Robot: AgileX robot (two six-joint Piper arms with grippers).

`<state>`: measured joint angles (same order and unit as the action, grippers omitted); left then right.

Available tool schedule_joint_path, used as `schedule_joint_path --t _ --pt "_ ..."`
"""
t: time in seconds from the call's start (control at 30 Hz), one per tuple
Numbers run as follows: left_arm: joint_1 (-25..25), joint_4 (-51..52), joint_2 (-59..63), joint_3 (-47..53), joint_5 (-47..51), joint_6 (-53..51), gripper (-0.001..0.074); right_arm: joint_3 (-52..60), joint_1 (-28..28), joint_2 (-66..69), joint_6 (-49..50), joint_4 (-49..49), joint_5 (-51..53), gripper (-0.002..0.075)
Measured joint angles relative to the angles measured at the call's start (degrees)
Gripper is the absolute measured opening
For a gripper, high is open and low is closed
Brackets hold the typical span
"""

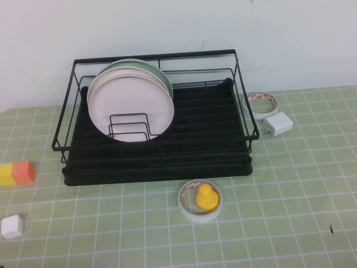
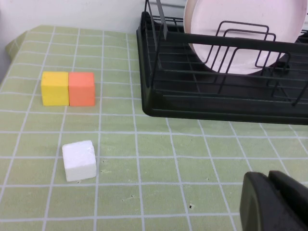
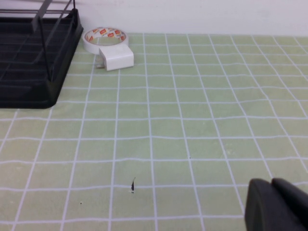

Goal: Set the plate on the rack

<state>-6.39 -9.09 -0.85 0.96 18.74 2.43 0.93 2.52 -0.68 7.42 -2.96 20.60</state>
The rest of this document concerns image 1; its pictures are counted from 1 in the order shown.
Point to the yellow cube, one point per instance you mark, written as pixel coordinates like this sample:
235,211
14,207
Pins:
6,176

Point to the pink round plate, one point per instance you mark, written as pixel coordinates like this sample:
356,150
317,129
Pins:
125,97

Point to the yellow rubber duck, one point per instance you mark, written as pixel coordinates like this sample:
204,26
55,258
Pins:
206,199

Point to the green round plate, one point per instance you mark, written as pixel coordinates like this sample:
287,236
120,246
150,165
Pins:
156,71

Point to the white cube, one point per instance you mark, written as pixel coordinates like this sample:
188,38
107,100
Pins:
11,226

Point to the white round plate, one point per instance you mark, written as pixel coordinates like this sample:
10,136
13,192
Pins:
111,73

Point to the white power adapter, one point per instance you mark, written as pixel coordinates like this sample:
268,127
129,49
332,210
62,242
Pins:
279,123

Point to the green checked tablecloth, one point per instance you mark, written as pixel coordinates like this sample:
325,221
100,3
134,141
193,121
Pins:
139,237

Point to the translucent tape roll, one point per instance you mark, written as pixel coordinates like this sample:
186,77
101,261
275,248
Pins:
195,218

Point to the orange cube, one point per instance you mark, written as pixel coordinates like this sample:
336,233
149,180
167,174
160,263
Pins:
22,173

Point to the white tape roll orange print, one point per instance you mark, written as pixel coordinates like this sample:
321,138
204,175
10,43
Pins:
260,115

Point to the black drip tray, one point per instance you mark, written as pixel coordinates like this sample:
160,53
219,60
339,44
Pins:
167,176

